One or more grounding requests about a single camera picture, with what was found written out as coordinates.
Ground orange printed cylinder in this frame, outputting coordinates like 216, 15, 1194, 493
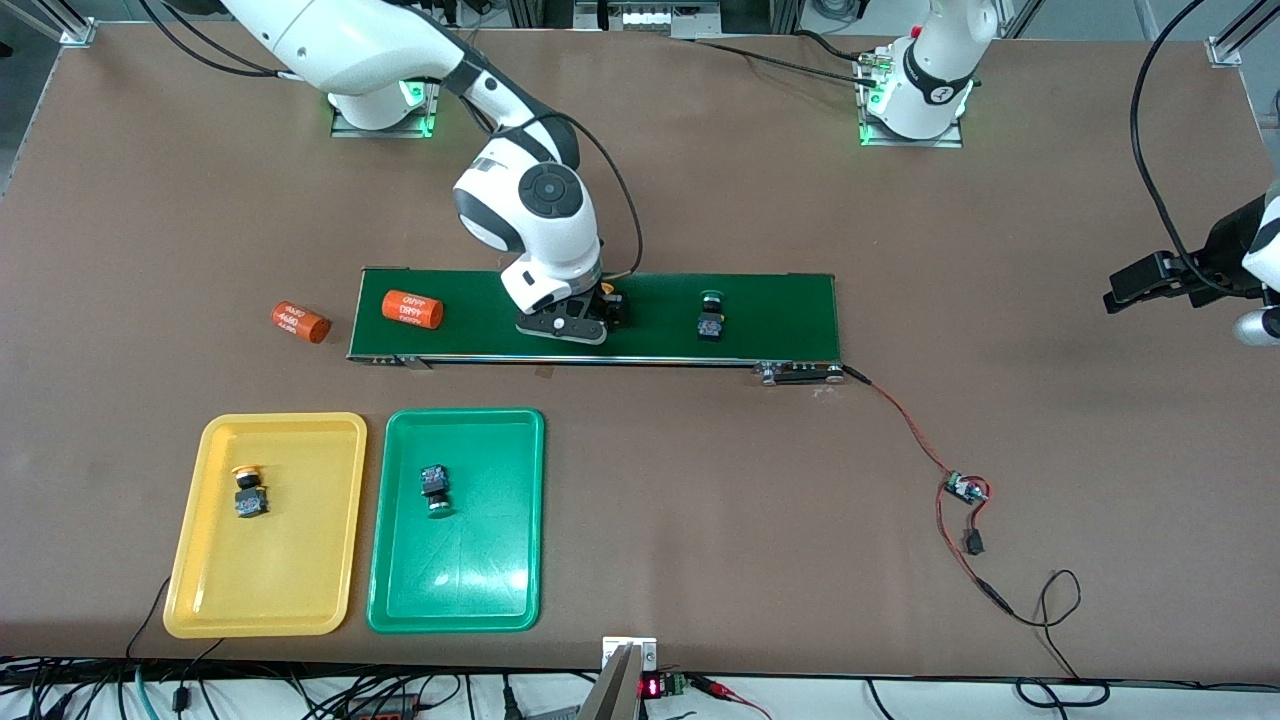
383, 289, 445, 331
271, 300, 332, 346

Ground yellow mushroom push button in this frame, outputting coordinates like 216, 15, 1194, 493
230, 463, 271, 519

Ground green conveyor belt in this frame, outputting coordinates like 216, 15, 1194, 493
346, 267, 846, 387

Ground green plastic tray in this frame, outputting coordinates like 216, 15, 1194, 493
366, 407, 546, 634

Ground silver metal box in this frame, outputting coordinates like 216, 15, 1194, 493
573, 0, 723, 39

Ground red clip lead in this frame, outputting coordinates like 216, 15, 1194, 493
690, 676, 773, 720

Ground yellow plastic tray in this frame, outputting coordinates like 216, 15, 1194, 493
163, 412, 368, 639

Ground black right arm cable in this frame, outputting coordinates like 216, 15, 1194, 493
140, 0, 643, 281

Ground aluminium frame corner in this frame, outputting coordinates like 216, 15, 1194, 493
1207, 0, 1280, 68
40, 0, 98, 47

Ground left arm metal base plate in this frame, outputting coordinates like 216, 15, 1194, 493
857, 50, 965, 150

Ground black table cable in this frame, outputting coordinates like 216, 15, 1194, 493
690, 30, 881, 89

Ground red black power wire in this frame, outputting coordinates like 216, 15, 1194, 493
842, 363, 1083, 681

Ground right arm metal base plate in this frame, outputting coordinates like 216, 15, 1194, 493
330, 90, 447, 139

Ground grey metal camera bracket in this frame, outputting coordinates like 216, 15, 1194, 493
578, 636, 659, 720

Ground black looped floor cable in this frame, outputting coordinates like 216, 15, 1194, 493
1015, 678, 1111, 707

